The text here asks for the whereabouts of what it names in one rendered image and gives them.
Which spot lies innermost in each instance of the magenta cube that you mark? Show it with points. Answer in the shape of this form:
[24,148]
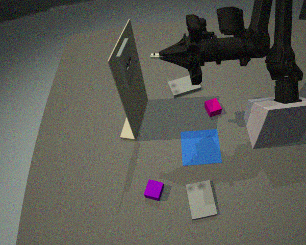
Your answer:
[213,107]

